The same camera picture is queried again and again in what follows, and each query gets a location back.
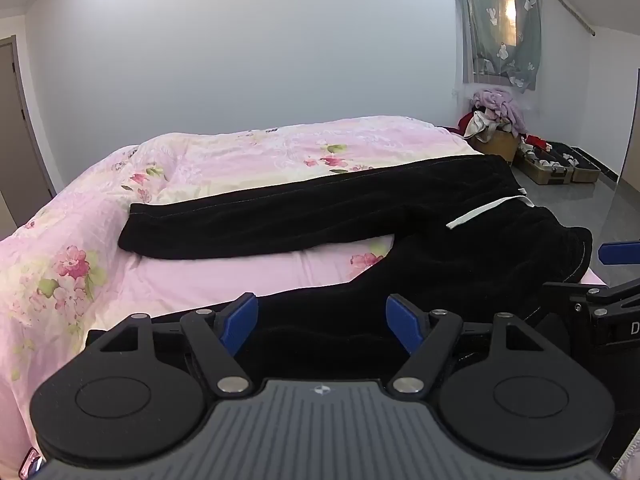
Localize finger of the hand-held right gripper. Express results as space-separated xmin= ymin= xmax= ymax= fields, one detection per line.
xmin=542 ymin=282 xmax=609 ymax=307
xmin=597 ymin=241 xmax=640 ymax=265

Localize black pants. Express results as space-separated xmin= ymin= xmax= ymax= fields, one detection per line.
xmin=117 ymin=154 xmax=594 ymax=383

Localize white cloth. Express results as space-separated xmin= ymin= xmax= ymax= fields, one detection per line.
xmin=610 ymin=429 xmax=640 ymax=480

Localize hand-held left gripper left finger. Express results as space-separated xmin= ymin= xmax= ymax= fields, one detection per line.
xmin=87 ymin=293 xmax=259 ymax=395

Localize open storage case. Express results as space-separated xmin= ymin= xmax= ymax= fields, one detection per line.
xmin=515 ymin=144 xmax=574 ymax=186
xmin=549 ymin=141 xmax=601 ymax=184

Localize pile of clothes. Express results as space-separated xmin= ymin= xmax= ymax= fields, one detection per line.
xmin=457 ymin=87 xmax=529 ymax=144

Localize pink phone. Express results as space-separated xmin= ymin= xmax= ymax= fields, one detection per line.
xmin=17 ymin=447 xmax=44 ymax=479

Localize grey floral curtain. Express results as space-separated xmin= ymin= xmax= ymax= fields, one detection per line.
xmin=451 ymin=0 xmax=544 ymax=94

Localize grey door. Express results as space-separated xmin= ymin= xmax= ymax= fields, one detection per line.
xmin=0 ymin=35 xmax=57 ymax=242

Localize cardboard box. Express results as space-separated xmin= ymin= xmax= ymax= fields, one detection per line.
xmin=471 ymin=129 xmax=519 ymax=164

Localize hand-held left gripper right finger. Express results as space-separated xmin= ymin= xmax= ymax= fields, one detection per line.
xmin=385 ymin=294 xmax=553 ymax=395

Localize pink floral bed blanket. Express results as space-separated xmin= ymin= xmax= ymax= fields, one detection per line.
xmin=0 ymin=115 xmax=608 ymax=480

